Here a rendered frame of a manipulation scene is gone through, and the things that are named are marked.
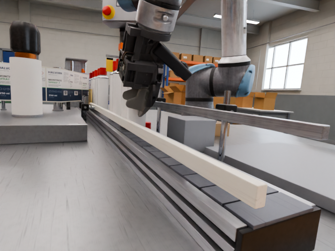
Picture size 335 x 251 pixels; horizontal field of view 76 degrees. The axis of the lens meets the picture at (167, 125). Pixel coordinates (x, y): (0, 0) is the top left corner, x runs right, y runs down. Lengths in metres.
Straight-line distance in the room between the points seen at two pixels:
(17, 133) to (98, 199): 0.40
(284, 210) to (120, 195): 0.21
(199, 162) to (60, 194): 0.21
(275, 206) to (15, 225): 0.27
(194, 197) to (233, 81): 0.62
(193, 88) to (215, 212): 0.69
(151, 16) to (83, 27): 8.45
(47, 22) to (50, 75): 8.02
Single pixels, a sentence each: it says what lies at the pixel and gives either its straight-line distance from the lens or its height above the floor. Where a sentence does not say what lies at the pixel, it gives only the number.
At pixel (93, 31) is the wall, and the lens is 8.80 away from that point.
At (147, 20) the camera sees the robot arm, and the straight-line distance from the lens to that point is 0.42.
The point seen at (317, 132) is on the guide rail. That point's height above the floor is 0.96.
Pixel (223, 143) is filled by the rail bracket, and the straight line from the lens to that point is 0.42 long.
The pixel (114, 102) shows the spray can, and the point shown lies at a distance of 0.72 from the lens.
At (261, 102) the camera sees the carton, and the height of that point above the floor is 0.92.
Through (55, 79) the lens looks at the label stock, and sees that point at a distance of 1.05.
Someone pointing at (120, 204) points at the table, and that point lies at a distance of 0.31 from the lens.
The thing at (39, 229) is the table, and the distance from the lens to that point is 0.29.
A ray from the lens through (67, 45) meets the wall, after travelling 8.79.
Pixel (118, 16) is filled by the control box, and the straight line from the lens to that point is 1.08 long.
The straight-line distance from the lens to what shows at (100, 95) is 1.04.
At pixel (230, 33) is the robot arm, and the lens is 0.82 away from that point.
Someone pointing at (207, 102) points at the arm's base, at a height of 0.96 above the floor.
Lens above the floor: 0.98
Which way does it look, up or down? 8 degrees down
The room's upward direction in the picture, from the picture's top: 3 degrees clockwise
